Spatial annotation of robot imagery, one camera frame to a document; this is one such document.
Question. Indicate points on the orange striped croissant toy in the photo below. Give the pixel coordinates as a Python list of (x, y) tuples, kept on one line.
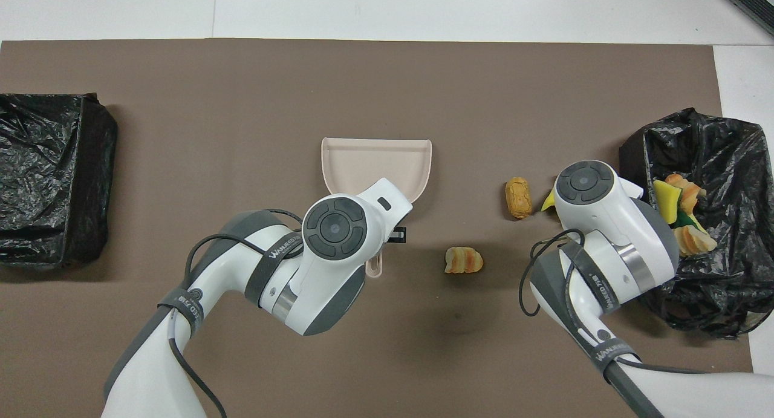
[(464, 260), (694, 241)]

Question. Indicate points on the beige plastic dustpan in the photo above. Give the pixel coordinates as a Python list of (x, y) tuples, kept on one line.
[(375, 164)]

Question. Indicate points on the brown peanut shaped bread toy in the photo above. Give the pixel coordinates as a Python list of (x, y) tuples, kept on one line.
[(518, 197)]

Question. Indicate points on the green and yellow sponge piece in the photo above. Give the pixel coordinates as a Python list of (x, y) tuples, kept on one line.
[(686, 219)]

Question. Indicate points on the pale croissant toy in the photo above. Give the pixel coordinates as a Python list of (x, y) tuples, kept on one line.
[(689, 193)]

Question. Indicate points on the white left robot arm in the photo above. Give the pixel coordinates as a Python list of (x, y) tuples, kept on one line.
[(326, 254)]

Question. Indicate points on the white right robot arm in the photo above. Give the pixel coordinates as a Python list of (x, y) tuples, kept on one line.
[(611, 224)]

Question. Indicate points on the black bag lined bin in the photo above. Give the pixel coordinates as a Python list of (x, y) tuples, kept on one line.
[(48, 152), (725, 285)]

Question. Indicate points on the brown paper table mat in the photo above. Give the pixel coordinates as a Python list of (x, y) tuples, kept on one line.
[(387, 79)]

